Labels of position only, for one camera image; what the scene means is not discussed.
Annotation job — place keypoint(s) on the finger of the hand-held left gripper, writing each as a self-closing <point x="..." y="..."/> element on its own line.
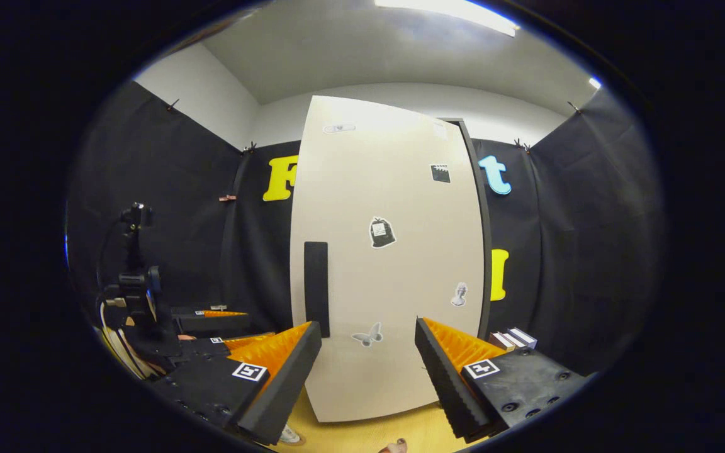
<point x="202" y="347"/>
<point x="211" y="322"/>

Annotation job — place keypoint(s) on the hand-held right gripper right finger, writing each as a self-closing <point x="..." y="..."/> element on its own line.
<point x="447" y="384"/>

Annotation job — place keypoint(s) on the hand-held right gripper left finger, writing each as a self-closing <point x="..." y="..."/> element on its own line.
<point x="287" y="390"/>

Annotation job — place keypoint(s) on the white green-label bottle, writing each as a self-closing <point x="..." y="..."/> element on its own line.
<point x="287" y="433"/>

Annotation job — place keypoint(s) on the round tan coaster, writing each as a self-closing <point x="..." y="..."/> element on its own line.
<point x="300" y="440"/>

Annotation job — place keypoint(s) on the beige cabinet door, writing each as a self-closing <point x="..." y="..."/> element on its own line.
<point x="387" y="264"/>

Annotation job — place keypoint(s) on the grey cabinet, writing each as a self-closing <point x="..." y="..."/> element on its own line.
<point x="486" y="251"/>

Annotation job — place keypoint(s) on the small printed box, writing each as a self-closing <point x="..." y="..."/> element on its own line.
<point x="524" y="336"/>
<point x="500" y="341"/>
<point x="513" y="338"/>

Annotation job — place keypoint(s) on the pink cloth clip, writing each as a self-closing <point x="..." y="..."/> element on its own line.
<point x="227" y="198"/>

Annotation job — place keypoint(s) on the black cloth clip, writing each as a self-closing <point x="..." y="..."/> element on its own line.
<point x="573" y="107"/>
<point x="249" y="148"/>
<point x="521" y="145"/>
<point x="174" y="104"/>

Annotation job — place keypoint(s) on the black backdrop cloth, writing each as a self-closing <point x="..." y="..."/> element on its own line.
<point x="589" y="251"/>

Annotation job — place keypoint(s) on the small ceiling light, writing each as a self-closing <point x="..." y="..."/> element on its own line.
<point x="595" y="83"/>

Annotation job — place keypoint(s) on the long ceiling light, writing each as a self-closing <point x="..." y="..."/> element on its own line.
<point x="450" y="14"/>

